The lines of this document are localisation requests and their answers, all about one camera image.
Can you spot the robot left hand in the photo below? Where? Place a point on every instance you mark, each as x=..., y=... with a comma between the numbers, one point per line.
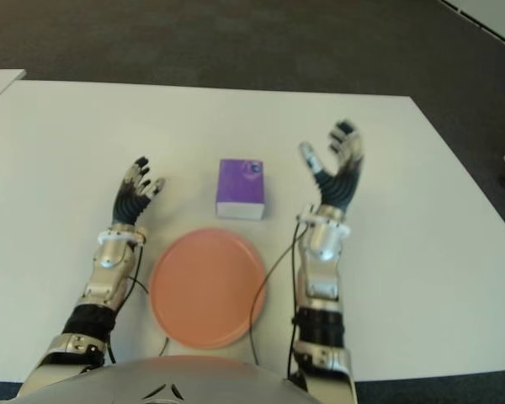
x=128, y=202

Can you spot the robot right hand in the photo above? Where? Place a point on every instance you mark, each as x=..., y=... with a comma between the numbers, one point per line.
x=338, y=185

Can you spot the purple tissue paper pack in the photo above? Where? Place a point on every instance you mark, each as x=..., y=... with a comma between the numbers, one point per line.
x=240, y=185

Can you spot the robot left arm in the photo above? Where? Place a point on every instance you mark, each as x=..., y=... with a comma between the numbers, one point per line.
x=109, y=261

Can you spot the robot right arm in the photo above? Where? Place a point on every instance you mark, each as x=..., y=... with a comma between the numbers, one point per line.
x=324, y=269

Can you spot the pink round plate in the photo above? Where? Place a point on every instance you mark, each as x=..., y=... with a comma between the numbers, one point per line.
x=206, y=286

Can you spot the white side table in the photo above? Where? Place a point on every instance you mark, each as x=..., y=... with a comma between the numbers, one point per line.
x=0, y=84

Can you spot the silver robot torso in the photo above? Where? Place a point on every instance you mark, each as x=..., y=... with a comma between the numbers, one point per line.
x=168, y=379

